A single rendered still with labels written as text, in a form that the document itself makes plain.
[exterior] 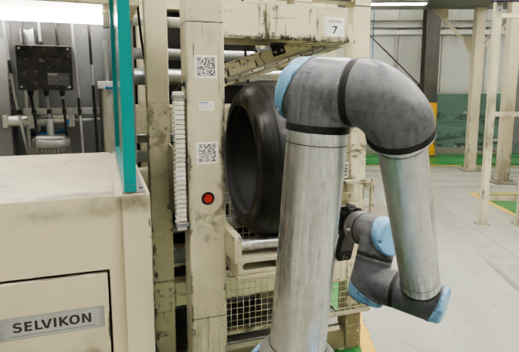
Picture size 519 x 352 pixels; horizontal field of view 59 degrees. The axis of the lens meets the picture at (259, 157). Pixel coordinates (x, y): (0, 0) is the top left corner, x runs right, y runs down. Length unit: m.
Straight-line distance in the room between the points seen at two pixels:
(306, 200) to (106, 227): 0.33
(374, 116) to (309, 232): 0.24
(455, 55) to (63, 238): 11.23
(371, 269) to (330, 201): 0.39
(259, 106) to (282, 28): 0.51
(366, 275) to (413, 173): 0.42
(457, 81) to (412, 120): 10.96
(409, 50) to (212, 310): 10.08
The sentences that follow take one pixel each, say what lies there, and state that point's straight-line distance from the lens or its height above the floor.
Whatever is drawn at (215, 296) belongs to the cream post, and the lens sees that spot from 1.72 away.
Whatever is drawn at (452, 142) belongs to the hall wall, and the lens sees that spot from 11.67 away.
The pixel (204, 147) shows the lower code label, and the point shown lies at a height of 1.24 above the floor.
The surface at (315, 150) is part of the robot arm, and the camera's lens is 0.78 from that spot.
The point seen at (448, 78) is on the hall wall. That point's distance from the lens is 11.62.
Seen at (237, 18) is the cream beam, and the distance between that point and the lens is 1.87.
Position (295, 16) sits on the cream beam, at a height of 1.73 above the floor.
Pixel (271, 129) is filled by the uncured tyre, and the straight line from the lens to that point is 1.46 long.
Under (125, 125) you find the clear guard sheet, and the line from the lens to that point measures 0.73.
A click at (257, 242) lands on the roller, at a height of 0.91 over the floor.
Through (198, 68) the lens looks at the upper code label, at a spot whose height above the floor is 1.50.
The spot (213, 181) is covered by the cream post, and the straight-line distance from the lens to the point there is 1.59.
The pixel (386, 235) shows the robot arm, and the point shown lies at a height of 1.08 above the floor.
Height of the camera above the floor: 1.42
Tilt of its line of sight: 8 degrees down
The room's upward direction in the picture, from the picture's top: straight up
